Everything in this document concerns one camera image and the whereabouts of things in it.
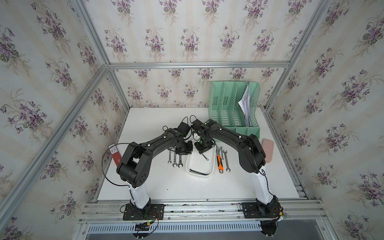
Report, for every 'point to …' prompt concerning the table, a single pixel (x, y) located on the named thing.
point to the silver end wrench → (227, 168)
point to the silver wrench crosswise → (206, 158)
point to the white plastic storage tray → (197, 162)
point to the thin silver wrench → (169, 161)
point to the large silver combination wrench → (180, 162)
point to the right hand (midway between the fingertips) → (202, 151)
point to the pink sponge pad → (268, 147)
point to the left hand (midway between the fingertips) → (192, 153)
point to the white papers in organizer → (245, 102)
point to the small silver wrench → (174, 163)
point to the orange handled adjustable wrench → (219, 160)
